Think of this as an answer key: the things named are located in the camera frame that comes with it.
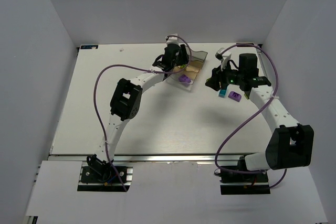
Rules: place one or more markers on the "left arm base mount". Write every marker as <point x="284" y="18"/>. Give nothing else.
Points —
<point x="100" y="176"/>

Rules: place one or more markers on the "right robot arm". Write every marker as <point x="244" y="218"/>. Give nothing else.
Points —
<point x="291" y="143"/>

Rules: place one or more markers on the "teal lego brick right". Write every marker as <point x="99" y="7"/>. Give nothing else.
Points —
<point x="222" y="93"/>

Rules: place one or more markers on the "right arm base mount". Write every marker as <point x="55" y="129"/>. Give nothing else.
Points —
<point x="242" y="184"/>

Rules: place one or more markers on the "purple long lego brick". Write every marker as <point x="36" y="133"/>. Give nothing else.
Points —
<point x="184" y="79"/>

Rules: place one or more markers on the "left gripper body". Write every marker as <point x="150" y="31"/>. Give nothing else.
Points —
<point x="180" y="57"/>

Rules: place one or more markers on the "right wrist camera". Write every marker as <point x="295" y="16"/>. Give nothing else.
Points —
<point x="224" y="55"/>

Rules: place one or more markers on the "purple sloped lego brick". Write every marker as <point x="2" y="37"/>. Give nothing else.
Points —
<point x="235" y="96"/>

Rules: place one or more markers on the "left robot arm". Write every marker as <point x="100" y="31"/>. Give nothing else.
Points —
<point x="125" y="102"/>

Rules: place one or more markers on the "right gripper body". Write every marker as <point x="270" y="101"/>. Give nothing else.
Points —
<point x="214" y="76"/>

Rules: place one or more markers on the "blue label left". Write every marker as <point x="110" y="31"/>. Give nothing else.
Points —
<point x="88" y="47"/>

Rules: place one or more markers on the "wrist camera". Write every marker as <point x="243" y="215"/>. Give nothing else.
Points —
<point x="224" y="55"/>
<point x="172" y="39"/>

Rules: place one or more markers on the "clear plastic bin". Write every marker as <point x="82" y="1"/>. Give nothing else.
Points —
<point x="174" y="81"/>

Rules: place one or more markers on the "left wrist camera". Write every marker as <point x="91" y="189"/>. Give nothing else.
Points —
<point x="172" y="39"/>

